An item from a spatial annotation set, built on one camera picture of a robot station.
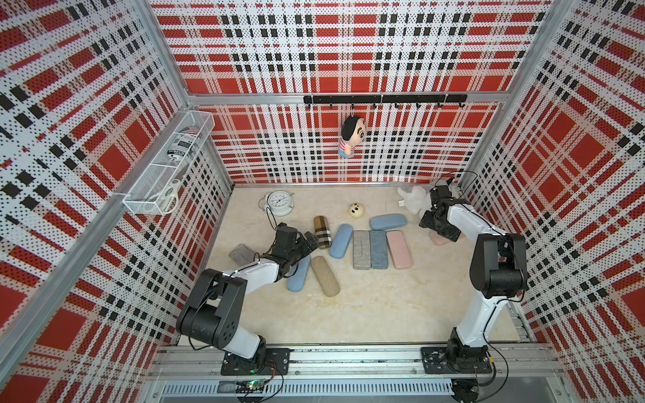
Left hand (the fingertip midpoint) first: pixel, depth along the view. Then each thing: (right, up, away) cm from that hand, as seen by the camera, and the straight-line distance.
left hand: (314, 242), depth 94 cm
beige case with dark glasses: (+3, +3, +6) cm, 8 cm away
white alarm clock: (-18, +16, +16) cm, 29 cm away
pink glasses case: (+34, -5, +2) cm, 34 cm away
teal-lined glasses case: (+18, -3, +1) cm, 18 cm away
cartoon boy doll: (+15, +41, -3) cm, 44 cm away
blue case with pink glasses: (+31, +8, +15) cm, 36 cm away
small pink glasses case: (+49, +1, +5) cm, 49 cm away
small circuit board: (-16, -37, -25) cm, 47 cm away
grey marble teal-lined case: (-28, -5, +2) cm, 29 cm away
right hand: (+49, +6, +2) cm, 50 cm away
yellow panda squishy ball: (+17, +12, +14) cm, 25 cm away
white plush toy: (+42, +17, +11) cm, 47 cm away
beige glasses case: (+4, -12, -5) cm, 13 cm away
